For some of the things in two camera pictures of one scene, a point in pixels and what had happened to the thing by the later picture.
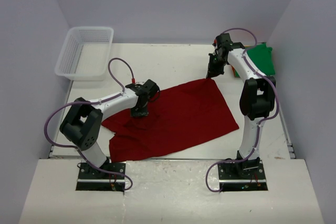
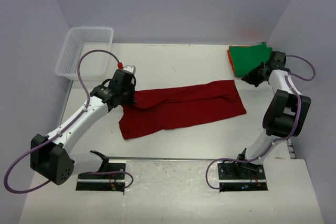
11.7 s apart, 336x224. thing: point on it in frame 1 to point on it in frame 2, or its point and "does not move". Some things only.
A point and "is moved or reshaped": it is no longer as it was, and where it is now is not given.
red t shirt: x=181 y=116 is moved or reshaped
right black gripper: x=212 y=72 to x=250 y=76
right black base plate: x=247 y=176 does not move
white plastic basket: x=85 y=54 does not move
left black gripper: x=142 y=113 to x=131 y=100
